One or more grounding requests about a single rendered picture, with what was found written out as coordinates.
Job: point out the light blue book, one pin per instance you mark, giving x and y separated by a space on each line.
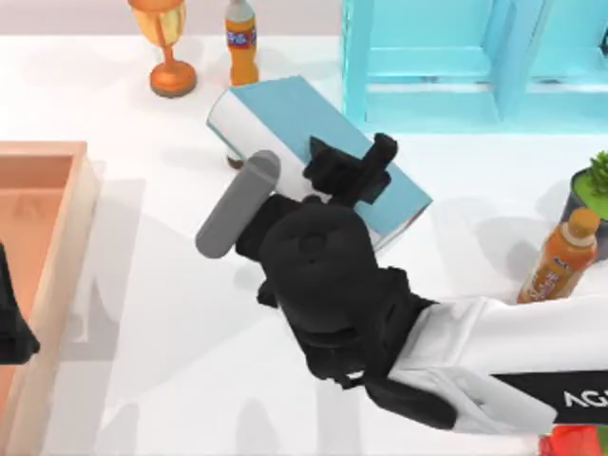
290 119

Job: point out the small brown object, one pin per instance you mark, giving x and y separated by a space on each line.
234 163

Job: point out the orange bottle with blue label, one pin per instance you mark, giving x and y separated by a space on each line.
242 52

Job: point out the light blue rack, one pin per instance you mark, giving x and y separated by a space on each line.
427 62

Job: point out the golden bronze trophy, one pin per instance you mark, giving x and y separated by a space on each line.
166 71

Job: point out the grey pot with green plant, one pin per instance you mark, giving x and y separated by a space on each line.
586 190

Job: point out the salmon-coloured shallow box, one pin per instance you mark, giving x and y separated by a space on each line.
57 228

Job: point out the red object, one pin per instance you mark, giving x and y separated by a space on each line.
577 442

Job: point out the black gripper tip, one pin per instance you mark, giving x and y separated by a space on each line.
14 323

